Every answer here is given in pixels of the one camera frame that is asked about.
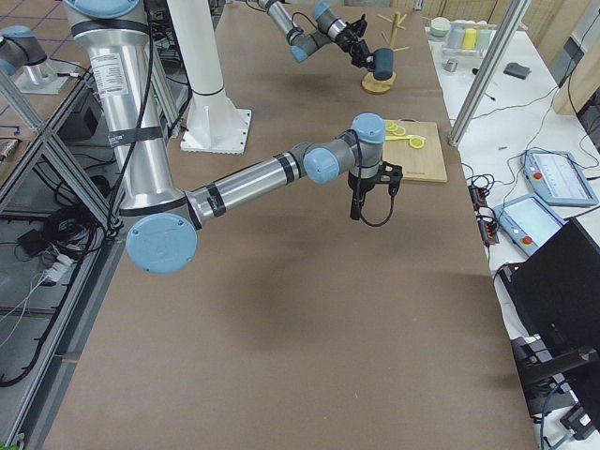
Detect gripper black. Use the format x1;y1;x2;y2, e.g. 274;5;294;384
348;161;403;220
339;14;374;70

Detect blue mug yellow inside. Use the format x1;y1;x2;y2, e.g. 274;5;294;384
372;48;394;82

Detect wooden cup storage rack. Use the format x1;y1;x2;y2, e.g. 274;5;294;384
361;11;410;95

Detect small metal cup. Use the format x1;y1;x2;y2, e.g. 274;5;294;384
443;58;458;73

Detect grey cup lying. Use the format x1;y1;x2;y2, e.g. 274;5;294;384
447;24;465;49

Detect yellow cup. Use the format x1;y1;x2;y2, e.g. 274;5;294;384
461;28;477;50

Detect light blue cup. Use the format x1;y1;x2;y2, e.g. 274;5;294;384
475;28;492;52

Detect yellow plastic knife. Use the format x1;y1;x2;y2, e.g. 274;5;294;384
385;135;415;142

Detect wooden cutting board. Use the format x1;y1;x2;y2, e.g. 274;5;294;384
382;119;448;183

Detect white green bowl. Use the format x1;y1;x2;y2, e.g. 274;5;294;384
429;17;451;38

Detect lemon slice front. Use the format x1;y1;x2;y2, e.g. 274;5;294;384
408;135;426;149

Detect black square pad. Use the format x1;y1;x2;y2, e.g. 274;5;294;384
503;62;531;80

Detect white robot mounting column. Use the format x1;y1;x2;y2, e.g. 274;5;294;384
168;0;251;155

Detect teach pendant near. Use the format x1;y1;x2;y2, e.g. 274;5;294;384
493;194;565;256

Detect teach pendant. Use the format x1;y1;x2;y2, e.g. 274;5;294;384
493;194;565;256
521;150;599;207

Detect teach pendant far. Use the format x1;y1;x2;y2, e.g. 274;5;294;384
521;150;599;207

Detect aluminium frame post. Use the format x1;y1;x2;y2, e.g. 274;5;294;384
448;0;531;147

